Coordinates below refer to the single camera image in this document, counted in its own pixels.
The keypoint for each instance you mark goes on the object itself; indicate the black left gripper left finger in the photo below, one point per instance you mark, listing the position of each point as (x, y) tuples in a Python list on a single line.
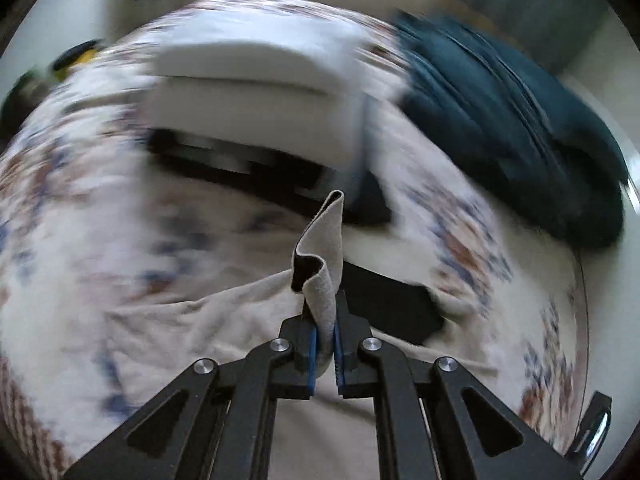
[(213, 421)]

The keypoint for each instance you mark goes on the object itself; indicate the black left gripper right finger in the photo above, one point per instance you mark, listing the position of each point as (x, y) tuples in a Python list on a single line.
[(436, 420)]

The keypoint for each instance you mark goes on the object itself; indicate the beige small garment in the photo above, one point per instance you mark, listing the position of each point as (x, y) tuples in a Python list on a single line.
[(320, 269)]

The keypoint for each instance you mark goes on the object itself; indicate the black folded garment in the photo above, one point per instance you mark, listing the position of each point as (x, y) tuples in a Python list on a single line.
[(402, 310)]

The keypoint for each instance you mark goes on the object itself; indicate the floral bed blanket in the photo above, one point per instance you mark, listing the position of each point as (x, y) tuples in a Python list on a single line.
[(116, 273)]

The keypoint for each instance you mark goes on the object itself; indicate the teal folded quilt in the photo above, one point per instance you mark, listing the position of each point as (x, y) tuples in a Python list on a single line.
[(515, 130)]

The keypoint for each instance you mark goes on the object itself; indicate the white folded garment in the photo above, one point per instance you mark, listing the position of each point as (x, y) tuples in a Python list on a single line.
[(290, 83)]

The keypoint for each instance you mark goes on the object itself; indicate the yellow box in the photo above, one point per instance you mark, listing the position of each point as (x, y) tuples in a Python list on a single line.
[(80, 54)]

